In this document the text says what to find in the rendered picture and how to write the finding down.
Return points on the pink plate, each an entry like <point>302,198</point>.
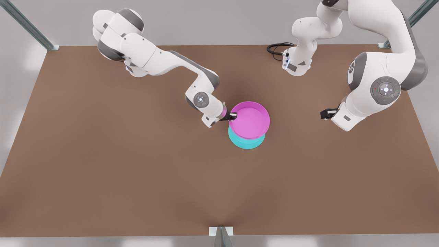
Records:
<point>250,120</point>

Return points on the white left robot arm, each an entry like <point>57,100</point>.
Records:
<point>377,51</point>

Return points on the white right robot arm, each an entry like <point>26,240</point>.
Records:
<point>161,61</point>

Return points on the blue plate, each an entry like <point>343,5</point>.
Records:
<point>245,143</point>

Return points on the silver frame post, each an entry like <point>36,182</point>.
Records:
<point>222,237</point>
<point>27,24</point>
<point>416,15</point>

